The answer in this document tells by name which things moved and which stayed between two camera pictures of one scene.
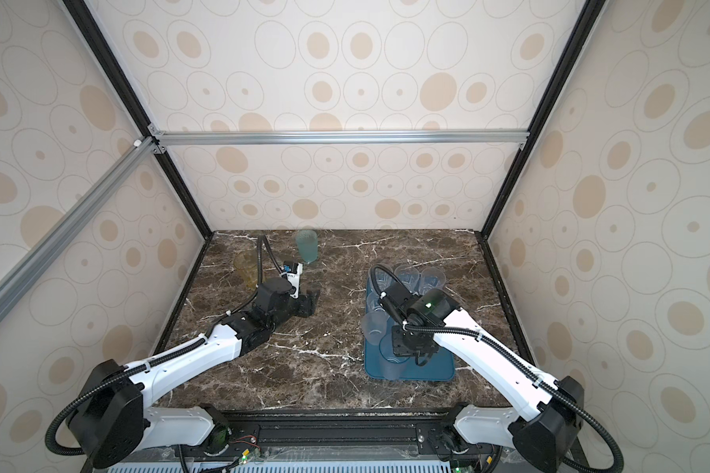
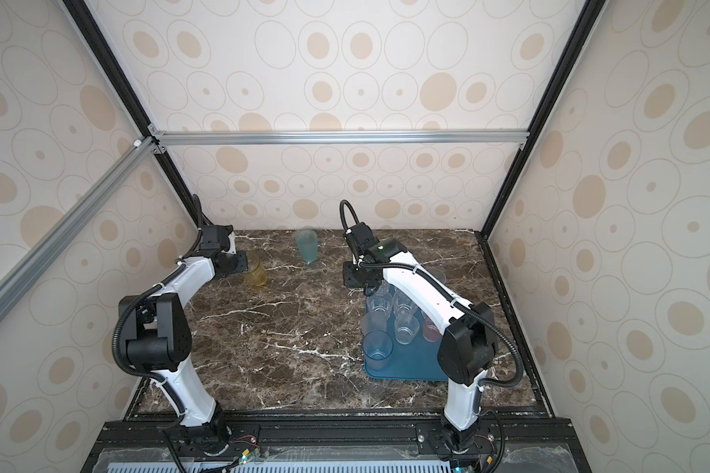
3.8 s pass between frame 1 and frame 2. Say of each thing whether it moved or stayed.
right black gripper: moved
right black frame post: stayed
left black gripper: moved
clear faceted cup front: stayed
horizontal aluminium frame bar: stayed
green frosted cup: stayed
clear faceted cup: stayed
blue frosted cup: moved
